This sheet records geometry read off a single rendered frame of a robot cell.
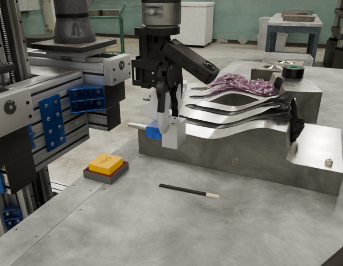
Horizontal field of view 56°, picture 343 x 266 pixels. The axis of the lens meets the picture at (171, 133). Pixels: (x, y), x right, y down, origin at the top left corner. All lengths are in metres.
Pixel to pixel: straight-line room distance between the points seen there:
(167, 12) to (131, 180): 0.39
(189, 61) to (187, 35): 6.94
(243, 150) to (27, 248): 0.49
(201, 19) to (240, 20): 1.11
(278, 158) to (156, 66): 0.35
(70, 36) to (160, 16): 0.66
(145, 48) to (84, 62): 0.58
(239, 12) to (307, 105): 7.03
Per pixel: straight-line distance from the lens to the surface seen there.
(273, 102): 0.92
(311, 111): 1.18
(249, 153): 0.79
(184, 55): 0.62
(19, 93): 0.86
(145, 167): 0.84
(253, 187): 0.78
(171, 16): 0.63
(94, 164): 0.79
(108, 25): 9.34
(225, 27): 8.21
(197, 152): 0.83
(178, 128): 0.68
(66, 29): 1.24
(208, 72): 0.61
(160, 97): 0.63
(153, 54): 0.66
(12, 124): 0.86
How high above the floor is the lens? 1.22
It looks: 24 degrees down
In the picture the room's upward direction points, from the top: straight up
